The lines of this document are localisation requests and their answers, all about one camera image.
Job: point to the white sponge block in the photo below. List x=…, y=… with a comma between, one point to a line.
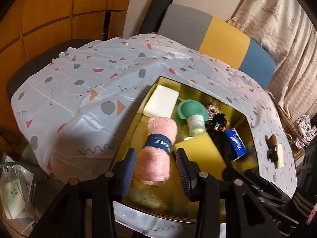
x=161, y=103

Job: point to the pink patterned curtain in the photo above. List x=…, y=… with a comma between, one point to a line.
x=285, y=31

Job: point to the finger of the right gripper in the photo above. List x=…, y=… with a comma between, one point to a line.
x=230, y=175
x=265, y=185

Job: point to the green capped small bottle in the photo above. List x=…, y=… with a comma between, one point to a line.
x=195, y=115

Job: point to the yellow green sponge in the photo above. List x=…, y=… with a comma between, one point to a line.
x=203, y=151

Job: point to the patterned plastic tablecloth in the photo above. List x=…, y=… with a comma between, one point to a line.
x=76, y=110

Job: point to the black scrunchie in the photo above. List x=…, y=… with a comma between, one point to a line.
x=272, y=155

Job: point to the brown makeup sponge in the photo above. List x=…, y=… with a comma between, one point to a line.
x=271, y=141

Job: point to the blue tempo tissue pack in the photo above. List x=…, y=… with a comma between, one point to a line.
x=237, y=147

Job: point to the pink towel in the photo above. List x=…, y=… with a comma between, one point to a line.
x=153, y=161

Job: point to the gold metal tin tray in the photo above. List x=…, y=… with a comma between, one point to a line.
x=168, y=200

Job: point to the grey yellow blue chair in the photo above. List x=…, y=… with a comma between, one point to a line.
x=218, y=39

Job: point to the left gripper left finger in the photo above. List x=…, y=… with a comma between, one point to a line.
x=123, y=174

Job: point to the plastic bag on floor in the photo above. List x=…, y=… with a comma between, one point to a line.
x=18, y=182

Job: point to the black hair wig piece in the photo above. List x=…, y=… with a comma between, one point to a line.
x=216, y=130

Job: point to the patterned scrunchie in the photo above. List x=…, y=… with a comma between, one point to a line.
x=212, y=110

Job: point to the wooden cabinet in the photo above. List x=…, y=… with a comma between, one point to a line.
x=31, y=27

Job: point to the pile of clothes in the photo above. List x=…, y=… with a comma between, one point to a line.
x=306, y=133

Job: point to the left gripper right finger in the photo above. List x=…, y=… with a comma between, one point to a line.
x=189, y=176

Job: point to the wooden side table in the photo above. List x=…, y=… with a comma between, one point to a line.
x=289, y=130

